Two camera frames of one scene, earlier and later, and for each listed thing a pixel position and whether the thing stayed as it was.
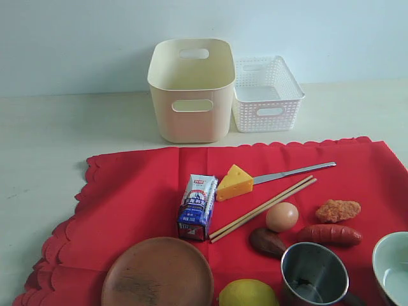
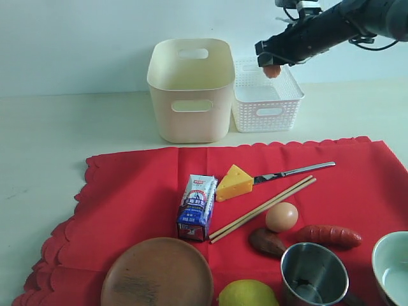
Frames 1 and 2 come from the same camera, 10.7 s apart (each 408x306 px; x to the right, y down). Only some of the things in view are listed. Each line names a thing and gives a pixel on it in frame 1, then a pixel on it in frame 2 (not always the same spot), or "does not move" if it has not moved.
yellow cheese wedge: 238,182 does not move
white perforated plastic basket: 266,97 does not move
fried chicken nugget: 335,210 to 271,71
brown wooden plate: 159,271 does not move
